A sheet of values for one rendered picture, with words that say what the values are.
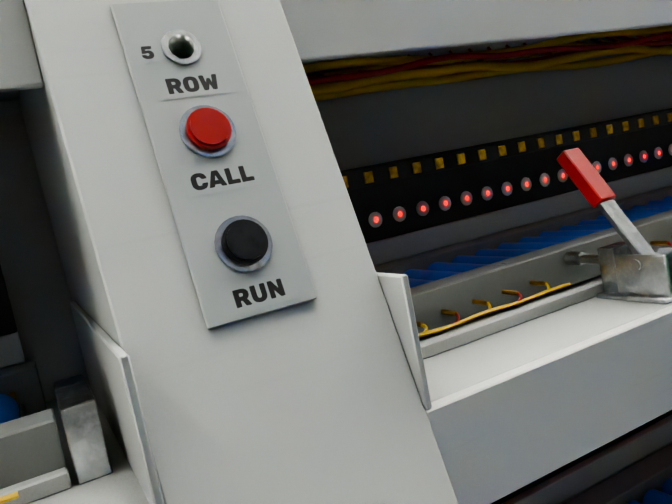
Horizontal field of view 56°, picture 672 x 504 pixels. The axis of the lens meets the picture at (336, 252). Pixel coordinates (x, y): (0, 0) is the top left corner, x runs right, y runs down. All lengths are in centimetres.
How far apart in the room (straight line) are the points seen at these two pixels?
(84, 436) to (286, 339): 8
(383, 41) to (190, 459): 20
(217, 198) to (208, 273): 3
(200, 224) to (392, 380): 9
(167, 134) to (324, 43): 9
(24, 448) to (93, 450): 2
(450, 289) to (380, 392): 12
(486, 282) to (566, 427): 10
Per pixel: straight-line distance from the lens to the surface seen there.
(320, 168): 24
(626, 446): 53
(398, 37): 31
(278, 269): 22
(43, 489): 25
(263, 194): 23
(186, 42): 24
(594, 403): 29
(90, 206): 22
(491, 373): 26
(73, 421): 25
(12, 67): 25
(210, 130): 23
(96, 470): 25
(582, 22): 39
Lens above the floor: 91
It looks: 10 degrees up
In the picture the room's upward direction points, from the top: 19 degrees counter-clockwise
